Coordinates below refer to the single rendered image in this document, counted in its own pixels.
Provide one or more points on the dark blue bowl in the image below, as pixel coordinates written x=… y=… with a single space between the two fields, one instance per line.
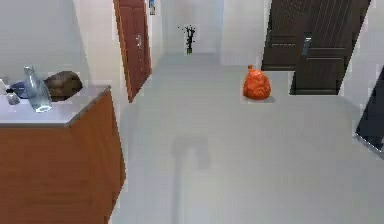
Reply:
x=19 y=90

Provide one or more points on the orange garbage bag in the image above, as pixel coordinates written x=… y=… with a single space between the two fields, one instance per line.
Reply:
x=256 y=85

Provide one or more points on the black flat panel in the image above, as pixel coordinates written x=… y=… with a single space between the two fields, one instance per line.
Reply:
x=373 y=116

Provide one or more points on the clear glass bottle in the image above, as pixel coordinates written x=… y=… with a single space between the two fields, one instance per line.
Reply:
x=37 y=91

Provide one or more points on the black branch house plant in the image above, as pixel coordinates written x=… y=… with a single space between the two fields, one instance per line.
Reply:
x=189 y=38

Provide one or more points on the dark brown room door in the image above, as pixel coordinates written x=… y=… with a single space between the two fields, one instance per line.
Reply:
x=330 y=50
x=281 y=36

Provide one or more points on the brown cabinet with white top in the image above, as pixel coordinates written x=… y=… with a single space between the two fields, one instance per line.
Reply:
x=60 y=156

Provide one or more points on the framed wall picture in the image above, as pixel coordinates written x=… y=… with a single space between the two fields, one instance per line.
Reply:
x=152 y=6

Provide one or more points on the reddish brown room door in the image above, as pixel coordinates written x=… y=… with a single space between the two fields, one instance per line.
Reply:
x=135 y=46

